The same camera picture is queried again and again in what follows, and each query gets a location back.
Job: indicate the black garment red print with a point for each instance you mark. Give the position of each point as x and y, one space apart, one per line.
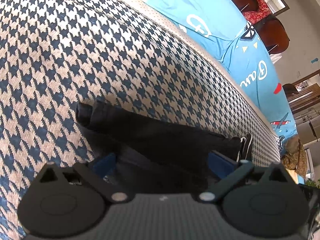
154 156

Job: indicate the blue cartoon print bedsheet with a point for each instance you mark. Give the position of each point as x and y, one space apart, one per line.
221 29

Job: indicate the brown fluffy blanket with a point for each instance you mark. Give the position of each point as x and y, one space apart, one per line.
295 157

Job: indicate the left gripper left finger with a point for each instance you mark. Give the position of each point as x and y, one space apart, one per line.
97 175

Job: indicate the red patterned cloth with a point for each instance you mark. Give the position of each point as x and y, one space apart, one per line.
258 13

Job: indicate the brown wooden chair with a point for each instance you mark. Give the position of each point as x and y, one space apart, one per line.
270 29

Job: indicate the green potted plant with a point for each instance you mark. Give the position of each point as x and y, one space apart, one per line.
313 183

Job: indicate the houndstooth mattress cover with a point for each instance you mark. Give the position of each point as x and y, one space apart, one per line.
56 53

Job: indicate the white cloth on chair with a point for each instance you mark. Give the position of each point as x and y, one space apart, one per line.
275 57

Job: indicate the grey refrigerator with magnets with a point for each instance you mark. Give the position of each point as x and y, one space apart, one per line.
307 123

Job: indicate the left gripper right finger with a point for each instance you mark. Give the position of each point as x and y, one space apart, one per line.
231 174

